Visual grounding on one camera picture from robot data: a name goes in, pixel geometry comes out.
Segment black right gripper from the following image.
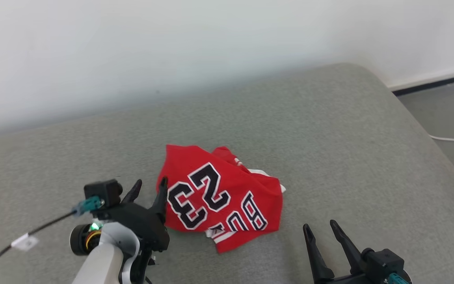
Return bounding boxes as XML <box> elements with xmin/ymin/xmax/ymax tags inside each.
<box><xmin>303</xmin><ymin>219</ymin><xmax>371</xmax><ymax>284</ymax></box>

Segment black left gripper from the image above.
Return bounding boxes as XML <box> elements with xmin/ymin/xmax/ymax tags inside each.
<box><xmin>92</xmin><ymin>177</ymin><xmax>171</xmax><ymax>253</ymax></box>

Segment red basketball jersey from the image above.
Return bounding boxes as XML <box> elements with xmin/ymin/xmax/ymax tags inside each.
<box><xmin>156</xmin><ymin>144</ymin><xmax>287</xmax><ymax>254</ymax></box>

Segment teal-plug right arm cable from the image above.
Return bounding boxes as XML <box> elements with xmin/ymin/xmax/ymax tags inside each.
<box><xmin>387</xmin><ymin>273</ymin><xmax>412</xmax><ymax>284</ymax></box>

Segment white cable label tag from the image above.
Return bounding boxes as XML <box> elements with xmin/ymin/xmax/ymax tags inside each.
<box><xmin>11</xmin><ymin>233</ymin><xmax>39</xmax><ymax>252</ymax></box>

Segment dark wall baseboard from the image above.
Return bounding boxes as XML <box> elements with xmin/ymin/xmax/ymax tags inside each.
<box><xmin>387</xmin><ymin>62</ymin><xmax>454</xmax><ymax>97</ymax></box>

